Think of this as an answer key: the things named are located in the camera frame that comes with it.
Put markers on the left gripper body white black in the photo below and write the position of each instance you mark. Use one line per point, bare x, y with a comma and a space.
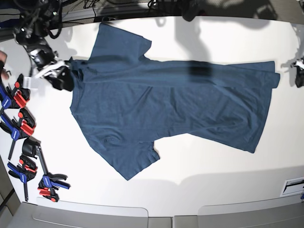
299, 64

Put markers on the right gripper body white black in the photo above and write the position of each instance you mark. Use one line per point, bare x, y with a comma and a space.
53, 69

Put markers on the dark blue T-shirt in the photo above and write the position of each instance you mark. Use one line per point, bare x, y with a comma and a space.
123, 102

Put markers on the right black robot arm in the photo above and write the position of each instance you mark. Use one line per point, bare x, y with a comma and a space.
39, 19

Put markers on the person hand at edge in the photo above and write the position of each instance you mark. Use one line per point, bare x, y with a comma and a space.
3, 73

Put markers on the top blue red bar clamp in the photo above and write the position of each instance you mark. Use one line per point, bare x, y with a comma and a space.
15, 98

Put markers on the blue red bar clamp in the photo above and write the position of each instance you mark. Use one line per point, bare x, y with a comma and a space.
15, 98
21, 129
25, 171
49, 183

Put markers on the bottom blue red bar clamp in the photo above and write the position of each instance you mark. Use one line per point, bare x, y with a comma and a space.
49, 183

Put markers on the right grey chair back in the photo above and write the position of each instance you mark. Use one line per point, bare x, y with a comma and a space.
286, 212

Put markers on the grey chair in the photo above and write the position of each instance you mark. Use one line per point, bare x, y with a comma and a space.
63, 214
286, 212

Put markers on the left grey chair back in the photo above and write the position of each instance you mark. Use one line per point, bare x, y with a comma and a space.
63, 214

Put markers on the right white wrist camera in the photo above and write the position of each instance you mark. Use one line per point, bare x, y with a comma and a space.
31, 83

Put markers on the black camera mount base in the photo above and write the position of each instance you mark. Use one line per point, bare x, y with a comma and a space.
191, 8

